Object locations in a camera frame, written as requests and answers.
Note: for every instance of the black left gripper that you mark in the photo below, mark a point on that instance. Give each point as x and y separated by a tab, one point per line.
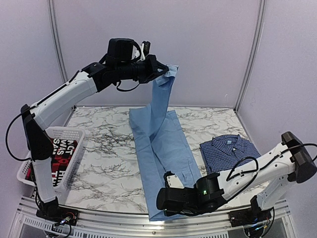
153	72

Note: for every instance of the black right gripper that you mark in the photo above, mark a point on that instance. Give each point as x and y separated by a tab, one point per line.
169	213

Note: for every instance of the light blue long sleeve shirt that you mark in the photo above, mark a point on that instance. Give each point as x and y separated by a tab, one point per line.
160	144

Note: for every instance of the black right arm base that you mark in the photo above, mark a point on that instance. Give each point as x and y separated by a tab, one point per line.
249	216

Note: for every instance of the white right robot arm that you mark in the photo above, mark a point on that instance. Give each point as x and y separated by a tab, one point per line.
287	163

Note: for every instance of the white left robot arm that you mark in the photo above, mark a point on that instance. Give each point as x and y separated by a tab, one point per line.
39	116

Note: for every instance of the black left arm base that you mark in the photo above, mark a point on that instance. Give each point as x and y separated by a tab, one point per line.
52	211

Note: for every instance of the blue checked folded shirt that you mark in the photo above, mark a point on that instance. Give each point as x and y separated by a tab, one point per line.
223	152

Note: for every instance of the white plastic laundry basket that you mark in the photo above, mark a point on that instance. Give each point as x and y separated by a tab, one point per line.
70	134

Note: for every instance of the red black plaid shirt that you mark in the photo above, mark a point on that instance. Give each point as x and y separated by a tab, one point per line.
63	151

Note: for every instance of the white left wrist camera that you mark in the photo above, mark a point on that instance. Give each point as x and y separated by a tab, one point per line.
144	51

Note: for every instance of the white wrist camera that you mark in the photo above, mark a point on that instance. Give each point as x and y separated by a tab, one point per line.
144	51
172	180

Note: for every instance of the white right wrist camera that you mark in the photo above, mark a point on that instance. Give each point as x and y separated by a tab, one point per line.
172	180

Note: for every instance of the aluminium front frame rail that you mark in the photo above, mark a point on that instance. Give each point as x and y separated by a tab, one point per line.
101	224

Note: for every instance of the right aluminium corner post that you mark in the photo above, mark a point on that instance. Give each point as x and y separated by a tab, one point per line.
253	54

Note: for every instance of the aluminium corner post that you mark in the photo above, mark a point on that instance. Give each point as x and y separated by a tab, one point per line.
253	54
56	40

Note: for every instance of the left aluminium corner post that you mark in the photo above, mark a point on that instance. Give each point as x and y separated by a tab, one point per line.
56	40

